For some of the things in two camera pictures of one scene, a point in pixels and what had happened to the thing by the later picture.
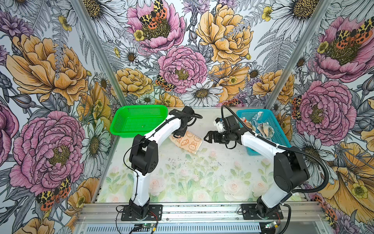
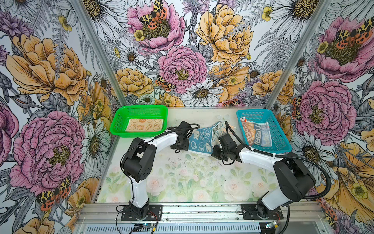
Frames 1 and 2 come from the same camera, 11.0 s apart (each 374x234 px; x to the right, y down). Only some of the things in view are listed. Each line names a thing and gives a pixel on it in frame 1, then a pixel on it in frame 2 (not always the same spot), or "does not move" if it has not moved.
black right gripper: (215, 133) → (215, 153)
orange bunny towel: (189, 142) → (141, 125)
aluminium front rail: (199, 212) does not move
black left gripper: (181, 133) → (184, 147)
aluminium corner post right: (300, 51) does not move
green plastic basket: (130, 121) does not move
